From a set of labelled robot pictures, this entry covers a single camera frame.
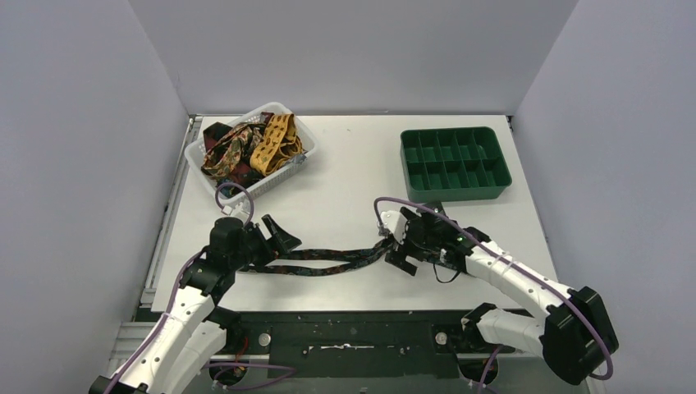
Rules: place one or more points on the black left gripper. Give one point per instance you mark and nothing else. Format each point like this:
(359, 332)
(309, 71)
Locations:
(264, 245)

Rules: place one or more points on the dark blue floral tie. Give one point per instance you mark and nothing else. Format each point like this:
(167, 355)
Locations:
(322, 262)

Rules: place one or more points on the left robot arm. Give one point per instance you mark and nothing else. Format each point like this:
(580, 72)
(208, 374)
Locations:
(194, 326)

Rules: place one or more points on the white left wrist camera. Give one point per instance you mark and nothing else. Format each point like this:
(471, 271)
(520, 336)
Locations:
(241, 210)

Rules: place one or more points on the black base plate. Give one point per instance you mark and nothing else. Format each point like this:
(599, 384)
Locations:
(357, 344)

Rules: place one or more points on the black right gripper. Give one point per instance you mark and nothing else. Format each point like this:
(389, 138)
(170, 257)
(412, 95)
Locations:
(398, 258)

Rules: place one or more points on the dark red tie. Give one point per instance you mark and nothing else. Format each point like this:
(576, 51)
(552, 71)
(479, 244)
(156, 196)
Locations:
(214, 134)

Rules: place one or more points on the brown paisley tie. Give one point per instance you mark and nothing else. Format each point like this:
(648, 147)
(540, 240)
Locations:
(241, 142)

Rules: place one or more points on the green compartment tray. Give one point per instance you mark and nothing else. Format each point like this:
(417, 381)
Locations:
(453, 164)

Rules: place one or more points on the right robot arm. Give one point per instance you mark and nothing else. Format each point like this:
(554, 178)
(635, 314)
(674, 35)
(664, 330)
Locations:
(569, 329)

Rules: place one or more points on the yellow patterned tie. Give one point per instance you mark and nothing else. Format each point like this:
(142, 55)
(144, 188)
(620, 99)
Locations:
(280, 143)

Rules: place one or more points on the white plastic basket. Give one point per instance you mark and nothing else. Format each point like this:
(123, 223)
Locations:
(244, 175)

